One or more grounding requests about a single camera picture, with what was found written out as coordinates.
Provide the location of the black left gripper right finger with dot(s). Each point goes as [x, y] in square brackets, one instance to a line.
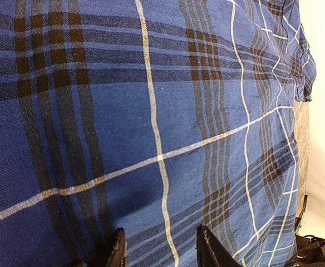
[210, 252]

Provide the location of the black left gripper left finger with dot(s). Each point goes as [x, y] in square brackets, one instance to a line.
[112, 254]

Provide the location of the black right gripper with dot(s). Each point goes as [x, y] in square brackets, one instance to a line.
[310, 249]

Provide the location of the blue plaid long sleeve shirt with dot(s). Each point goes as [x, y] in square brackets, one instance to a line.
[155, 117]

